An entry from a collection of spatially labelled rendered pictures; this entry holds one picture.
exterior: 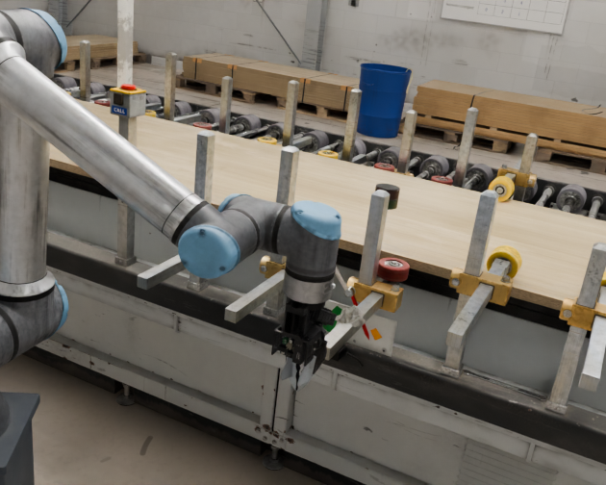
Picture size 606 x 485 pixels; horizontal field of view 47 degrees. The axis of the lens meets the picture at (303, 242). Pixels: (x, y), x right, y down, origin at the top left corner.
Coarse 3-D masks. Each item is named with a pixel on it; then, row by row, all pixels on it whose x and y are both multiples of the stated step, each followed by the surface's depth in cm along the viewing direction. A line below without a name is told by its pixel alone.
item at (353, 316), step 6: (354, 306) 160; (342, 312) 158; (348, 312) 158; (354, 312) 156; (360, 312) 157; (336, 318) 156; (342, 318) 154; (348, 318) 155; (354, 318) 156; (360, 318) 154; (354, 324) 153; (360, 324) 154
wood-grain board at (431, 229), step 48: (144, 144) 261; (192, 144) 268; (240, 144) 276; (240, 192) 219; (336, 192) 230; (432, 192) 243; (480, 192) 249; (384, 240) 194; (432, 240) 198; (528, 240) 207; (576, 240) 212; (528, 288) 174; (576, 288) 177
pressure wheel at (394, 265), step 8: (384, 264) 176; (392, 264) 177; (400, 264) 178; (408, 264) 178; (384, 272) 175; (392, 272) 174; (400, 272) 174; (408, 272) 177; (392, 280) 175; (400, 280) 175
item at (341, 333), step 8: (384, 280) 178; (368, 296) 168; (376, 296) 169; (360, 304) 164; (368, 304) 164; (376, 304) 167; (368, 312) 162; (336, 328) 151; (344, 328) 152; (352, 328) 154; (328, 336) 148; (336, 336) 148; (344, 336) 150; (328, 344) 145; (336, 344) 146; (328, 352) 144; (336, 352) 148; (328, 360) 144
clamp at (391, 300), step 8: (352, 280) 174; (376, 280) 175; (360, 288) 172; (368, 288) 171; (376, 288) 171; (384, 288) 171; (400, 288) 172; (360, 296) 173; (384, 296) 170; (392, 296) 169; (400, 296) 172; (384, 304) 171; (392, 304) 170; (400, 304) 174; (392, 312) 170
